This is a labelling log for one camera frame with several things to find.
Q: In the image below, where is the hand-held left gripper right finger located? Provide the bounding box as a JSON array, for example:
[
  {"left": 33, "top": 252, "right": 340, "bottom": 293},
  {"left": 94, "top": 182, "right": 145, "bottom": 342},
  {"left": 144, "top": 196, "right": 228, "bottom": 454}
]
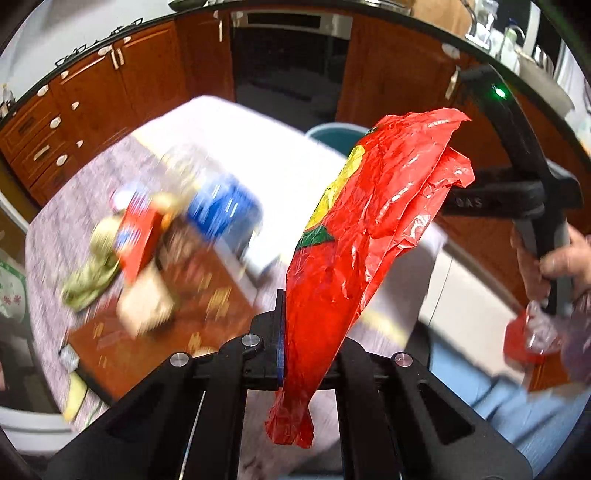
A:
[{"left": 323, "top": 339, "right": 532, "bottom": 480}]

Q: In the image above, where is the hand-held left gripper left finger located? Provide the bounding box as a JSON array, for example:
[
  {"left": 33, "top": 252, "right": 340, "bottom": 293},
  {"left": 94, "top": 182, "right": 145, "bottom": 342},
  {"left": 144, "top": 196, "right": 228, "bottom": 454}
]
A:
[{"left": 44, "top": 290, "right": 285, "bottom": 480}]

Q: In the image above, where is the red plastic bag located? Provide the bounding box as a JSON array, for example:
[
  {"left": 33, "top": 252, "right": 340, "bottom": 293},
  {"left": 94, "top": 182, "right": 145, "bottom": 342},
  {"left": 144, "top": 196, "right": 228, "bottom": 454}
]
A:
[{"left": 265, "top": 107, "right": 476, "bottom": 449}]

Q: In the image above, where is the teal waste bin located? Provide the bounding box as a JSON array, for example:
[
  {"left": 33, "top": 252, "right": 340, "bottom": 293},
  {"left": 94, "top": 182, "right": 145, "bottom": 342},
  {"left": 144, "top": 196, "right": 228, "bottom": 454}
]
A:
[{"left": 305, "top": 122, "right": 368, "bottom": 158}]

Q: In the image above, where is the person's right hand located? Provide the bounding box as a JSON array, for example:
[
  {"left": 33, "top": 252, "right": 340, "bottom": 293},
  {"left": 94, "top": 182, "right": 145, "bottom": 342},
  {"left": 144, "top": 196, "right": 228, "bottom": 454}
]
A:
[{"left": 510, "top": 225, "right": 591, "bottom": 308}]

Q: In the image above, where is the metal pot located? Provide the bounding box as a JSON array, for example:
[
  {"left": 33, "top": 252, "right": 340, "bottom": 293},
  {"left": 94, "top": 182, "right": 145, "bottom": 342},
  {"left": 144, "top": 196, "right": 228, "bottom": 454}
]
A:
[{"left": 517, "top": 46, "right": 575, "bottom": 116}]

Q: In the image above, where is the brown patterned board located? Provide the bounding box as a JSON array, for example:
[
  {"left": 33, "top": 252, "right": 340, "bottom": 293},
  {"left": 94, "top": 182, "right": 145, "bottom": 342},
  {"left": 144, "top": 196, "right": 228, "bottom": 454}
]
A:
[{"left": 67, "top": 226, "right": 273, "bottom": 402}]

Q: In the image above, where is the white and green bottle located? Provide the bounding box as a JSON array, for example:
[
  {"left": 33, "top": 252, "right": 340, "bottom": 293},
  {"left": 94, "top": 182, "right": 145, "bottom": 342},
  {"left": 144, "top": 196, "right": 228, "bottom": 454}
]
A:
[{"left": 501, "top": 18, "right": 527, "bottom": 65}]

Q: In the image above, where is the person's blue jeans leg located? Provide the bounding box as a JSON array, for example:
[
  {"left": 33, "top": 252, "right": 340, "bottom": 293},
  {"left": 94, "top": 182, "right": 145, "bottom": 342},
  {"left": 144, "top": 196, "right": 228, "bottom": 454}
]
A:
[{"left": 427, "top": 339, "right": 591, "bottom": 462}]

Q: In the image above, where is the wooden cabinet beside oven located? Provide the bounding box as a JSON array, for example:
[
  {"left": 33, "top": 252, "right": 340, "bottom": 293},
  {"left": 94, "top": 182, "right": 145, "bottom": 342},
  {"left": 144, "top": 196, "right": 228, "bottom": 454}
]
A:
[{"left": 337, "top": 18, "right": 462, "bottom": 134}]

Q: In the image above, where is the red and clear plastic wrapper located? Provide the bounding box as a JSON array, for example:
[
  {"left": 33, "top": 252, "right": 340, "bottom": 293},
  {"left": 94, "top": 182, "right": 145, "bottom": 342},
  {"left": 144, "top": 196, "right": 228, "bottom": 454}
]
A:
[{"left": 503, "top": 300, "right": 575, "bottom": 370}]

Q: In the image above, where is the red snack packet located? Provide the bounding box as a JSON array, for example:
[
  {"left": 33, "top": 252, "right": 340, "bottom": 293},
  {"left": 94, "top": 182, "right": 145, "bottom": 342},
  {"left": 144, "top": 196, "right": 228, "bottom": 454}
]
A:
[{"left": 113, "top": 182, "right": 167, "bottom": 282}]

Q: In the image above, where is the green crumpled cloth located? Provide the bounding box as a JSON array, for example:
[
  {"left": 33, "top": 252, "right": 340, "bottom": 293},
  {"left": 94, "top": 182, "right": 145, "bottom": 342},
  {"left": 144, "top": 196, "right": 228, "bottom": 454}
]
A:
[{"left": 62, "top": 217, "right": 123, "bottom": 310}]

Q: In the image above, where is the clear plastic bottle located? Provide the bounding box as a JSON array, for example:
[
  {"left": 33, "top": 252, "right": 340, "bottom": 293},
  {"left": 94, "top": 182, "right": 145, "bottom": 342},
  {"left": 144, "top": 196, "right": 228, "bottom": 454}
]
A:
[{"left": 161, "top": 143, "right": 222, "bottom": 195}]

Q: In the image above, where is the built-in black oven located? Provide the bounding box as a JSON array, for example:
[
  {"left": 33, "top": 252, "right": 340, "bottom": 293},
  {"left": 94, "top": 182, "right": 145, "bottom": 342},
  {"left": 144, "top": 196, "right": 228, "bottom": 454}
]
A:
[{"left": 231, "top": 11, "right": 352, "bottom": 125}]

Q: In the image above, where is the white chair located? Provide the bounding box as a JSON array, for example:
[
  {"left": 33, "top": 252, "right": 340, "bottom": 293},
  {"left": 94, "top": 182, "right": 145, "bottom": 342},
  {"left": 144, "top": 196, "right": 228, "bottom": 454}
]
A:
[{"left": 0, "top": 406, "right": 70, "bottom": 446}]

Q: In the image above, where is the green printed bag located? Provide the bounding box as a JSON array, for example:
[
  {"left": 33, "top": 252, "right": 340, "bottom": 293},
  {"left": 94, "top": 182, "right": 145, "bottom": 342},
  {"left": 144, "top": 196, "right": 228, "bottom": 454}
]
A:
[{"left": 0, "top": 261, "right": 28, "bottom": 319}]

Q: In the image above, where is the wooden double-door cabinet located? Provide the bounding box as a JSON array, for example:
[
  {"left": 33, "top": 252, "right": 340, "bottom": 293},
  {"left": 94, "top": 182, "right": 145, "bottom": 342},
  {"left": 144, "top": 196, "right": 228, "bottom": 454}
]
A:
[{"left": 51, "top": 23, "right": 190, "bottom": 153}]

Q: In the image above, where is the wooden drawer cabinet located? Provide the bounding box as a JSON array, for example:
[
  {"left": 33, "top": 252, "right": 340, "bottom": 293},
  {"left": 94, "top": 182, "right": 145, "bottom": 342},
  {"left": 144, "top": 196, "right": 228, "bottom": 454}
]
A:
[{"left": 0, "top": 88, "right": 84, "bottom": 204}]

